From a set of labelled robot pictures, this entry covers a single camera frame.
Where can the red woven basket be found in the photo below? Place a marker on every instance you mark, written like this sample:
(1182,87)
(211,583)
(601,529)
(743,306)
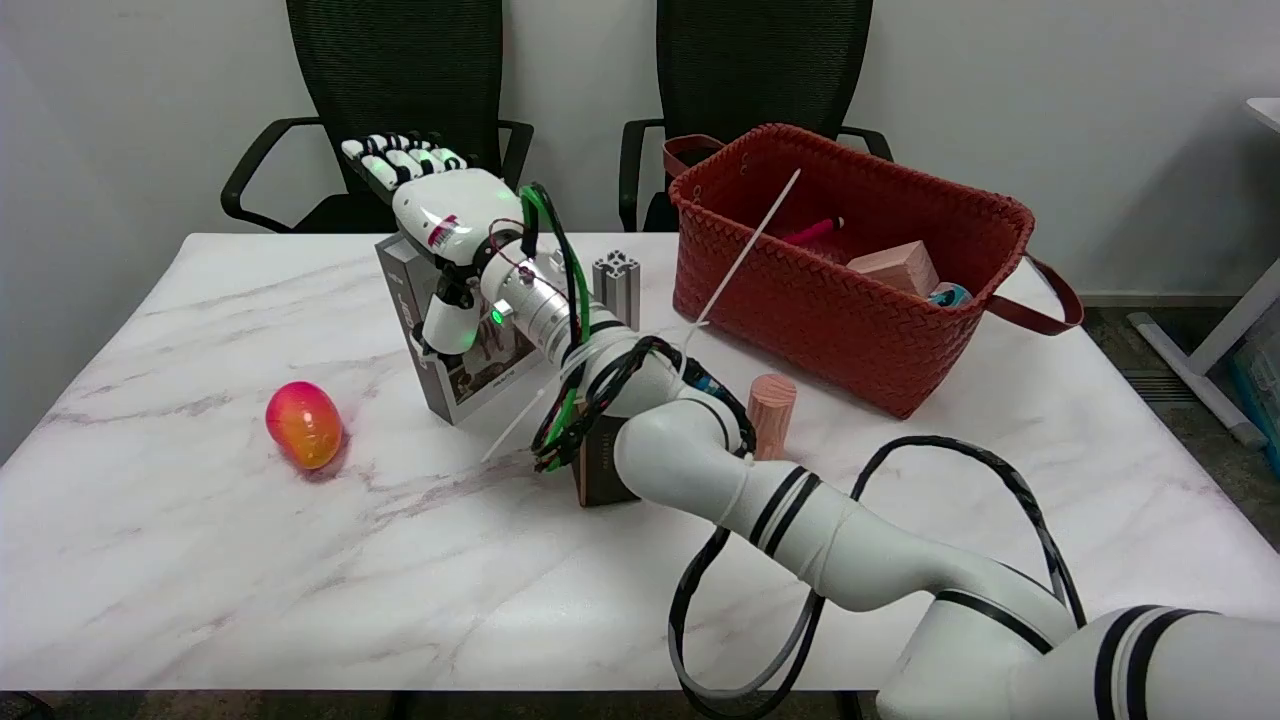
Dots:
(850,270)

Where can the red orange mango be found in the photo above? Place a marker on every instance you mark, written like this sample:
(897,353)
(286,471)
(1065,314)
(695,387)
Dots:
(303,424)

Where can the teal blue small object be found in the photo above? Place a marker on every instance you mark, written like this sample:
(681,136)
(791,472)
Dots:
(950,295)

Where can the Jeo Lind book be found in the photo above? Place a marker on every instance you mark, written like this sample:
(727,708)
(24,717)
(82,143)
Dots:
(470,375)

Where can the long white zip tie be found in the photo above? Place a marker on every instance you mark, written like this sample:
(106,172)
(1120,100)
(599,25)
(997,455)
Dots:
(745,250)

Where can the aluminium extrusion profile piece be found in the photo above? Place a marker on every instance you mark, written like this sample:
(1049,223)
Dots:
(617,285)

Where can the white desk with leg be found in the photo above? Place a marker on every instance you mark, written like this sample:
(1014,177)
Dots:
(1215,330)

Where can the wooden cylinder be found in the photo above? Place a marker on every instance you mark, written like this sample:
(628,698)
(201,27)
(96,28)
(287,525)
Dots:
(773,412)

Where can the blue storage bin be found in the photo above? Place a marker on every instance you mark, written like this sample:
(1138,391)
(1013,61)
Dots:
(1260,380)

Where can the wooden block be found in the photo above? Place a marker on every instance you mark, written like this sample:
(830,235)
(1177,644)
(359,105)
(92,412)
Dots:
(895,267)

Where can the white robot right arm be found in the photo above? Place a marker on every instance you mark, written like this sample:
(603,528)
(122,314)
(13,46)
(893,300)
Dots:
(880,545)

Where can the brown rectangular box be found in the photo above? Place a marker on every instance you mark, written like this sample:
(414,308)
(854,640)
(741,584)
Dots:
(600,470)

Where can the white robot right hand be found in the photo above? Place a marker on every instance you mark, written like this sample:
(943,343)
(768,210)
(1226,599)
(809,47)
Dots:
(450,210)

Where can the pink marker pen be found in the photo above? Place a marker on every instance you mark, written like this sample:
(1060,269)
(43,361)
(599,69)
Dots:
(812,231)

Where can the black mesh office chair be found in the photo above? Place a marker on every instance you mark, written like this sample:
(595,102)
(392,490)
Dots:
(400,100)
(760,70)

